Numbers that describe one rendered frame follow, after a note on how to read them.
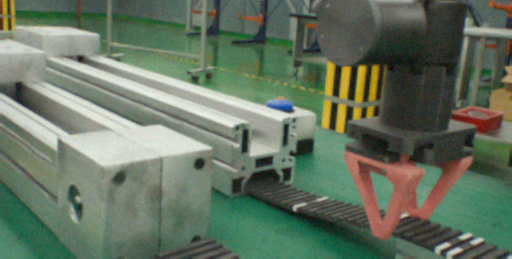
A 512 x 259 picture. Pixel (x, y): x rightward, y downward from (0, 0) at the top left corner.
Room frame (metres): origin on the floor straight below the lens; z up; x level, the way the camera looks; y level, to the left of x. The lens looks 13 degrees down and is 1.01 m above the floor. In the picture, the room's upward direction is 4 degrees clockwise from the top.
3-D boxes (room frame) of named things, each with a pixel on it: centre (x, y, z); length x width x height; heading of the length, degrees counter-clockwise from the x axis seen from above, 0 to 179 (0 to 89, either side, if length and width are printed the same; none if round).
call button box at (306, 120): (0.77, -0.03, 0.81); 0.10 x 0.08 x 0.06; 130
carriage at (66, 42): (1.10, 0.40, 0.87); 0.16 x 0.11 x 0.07; 40
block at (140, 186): (0.45, 0.09, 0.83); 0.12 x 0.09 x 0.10; 130
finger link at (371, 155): (0.45, -0.13, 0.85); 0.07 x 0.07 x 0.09; 41
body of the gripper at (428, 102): (0.46, -0.14, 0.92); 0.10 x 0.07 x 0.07; 131
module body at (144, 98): (0.91, 0.24, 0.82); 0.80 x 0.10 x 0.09; 40
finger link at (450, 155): (0.47, -0.15, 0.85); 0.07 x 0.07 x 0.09; 41
